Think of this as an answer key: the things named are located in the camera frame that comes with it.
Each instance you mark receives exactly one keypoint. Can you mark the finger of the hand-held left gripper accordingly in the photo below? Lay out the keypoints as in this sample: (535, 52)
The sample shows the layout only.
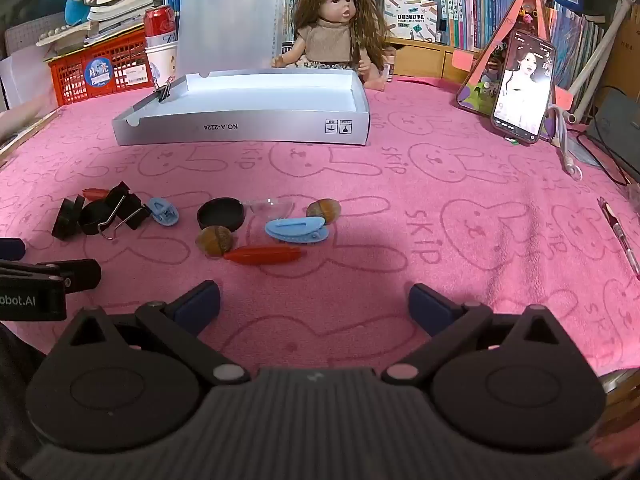
(75, 275)
(10, 248)

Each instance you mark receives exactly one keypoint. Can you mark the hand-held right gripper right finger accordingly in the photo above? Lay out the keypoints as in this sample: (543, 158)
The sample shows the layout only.
(430, 307)

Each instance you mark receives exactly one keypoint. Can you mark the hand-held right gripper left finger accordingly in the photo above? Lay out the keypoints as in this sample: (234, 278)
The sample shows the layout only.
(197, 305)

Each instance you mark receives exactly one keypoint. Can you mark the brown acorn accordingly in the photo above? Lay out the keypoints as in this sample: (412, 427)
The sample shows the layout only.
(324, 210)
(215, 241)

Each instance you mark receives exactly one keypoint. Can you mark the black round lid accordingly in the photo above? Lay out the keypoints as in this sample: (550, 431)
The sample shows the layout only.
(220, 215)

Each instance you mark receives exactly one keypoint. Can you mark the small blue hair clip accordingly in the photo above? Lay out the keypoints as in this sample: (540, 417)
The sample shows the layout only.
(165, 211)

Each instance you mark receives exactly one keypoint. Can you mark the large blue hair clip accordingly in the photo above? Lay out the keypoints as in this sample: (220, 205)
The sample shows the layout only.
(295, 230)

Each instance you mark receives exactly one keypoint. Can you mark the clear plastic dish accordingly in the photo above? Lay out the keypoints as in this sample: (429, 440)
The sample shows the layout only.
(272, 206)

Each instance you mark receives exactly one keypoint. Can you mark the grey cardboard box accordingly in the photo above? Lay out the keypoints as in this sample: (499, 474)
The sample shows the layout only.
(240, 127)

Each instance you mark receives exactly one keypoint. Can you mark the pink rabbit print towel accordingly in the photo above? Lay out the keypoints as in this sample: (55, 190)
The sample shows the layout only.
(425, 220)

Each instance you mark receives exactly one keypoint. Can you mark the red plastic basket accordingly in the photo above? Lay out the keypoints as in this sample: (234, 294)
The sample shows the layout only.
(95, 72)

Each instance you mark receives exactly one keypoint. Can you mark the pen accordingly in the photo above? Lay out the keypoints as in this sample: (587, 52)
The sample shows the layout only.
(620, 240)

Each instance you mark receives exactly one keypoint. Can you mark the white paper cup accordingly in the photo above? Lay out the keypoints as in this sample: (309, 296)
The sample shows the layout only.
(162, 62)

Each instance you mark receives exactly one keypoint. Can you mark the smartphone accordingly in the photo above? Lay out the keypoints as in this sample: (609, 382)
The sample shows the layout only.
(522, 90)

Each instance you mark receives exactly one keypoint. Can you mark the small white bottle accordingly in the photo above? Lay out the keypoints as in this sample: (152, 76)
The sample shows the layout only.
(389, 66)

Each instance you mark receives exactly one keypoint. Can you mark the wooden drawer organizer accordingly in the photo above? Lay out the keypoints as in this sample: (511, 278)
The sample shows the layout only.
(425, 60)

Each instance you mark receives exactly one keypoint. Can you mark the red soda can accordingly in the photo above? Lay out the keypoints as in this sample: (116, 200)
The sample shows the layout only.
(160, 20)

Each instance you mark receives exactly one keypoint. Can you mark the colourful printed box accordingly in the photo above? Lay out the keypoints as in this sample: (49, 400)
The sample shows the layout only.
(410, 19)

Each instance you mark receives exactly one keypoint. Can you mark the brown-haired doll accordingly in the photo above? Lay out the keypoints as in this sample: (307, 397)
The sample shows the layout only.
(330, 35)

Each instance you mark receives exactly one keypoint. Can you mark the translucent plastic clipboard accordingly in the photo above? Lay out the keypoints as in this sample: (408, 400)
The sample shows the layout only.
(230, 15)

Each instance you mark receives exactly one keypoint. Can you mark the row of books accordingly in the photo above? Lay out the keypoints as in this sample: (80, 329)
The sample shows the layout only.
(480, 5)

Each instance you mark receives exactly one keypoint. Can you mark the pink phone stand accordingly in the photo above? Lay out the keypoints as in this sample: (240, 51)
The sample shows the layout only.
(517, 12)

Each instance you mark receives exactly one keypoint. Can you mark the white pipe frame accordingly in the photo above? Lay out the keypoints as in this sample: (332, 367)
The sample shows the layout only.
(602, 45)

